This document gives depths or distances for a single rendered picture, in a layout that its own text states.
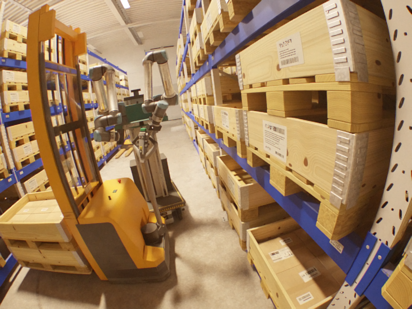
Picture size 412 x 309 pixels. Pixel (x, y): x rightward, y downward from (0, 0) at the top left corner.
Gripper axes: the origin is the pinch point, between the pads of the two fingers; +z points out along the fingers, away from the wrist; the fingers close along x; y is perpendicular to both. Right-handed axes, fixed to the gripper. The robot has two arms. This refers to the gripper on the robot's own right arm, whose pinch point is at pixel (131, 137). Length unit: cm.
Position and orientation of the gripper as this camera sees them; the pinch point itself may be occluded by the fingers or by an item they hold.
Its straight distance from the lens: 167.7
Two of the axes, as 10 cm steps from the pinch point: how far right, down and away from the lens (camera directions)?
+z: 6.1, -0.3, 7.9
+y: 7.9, 0.9, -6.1
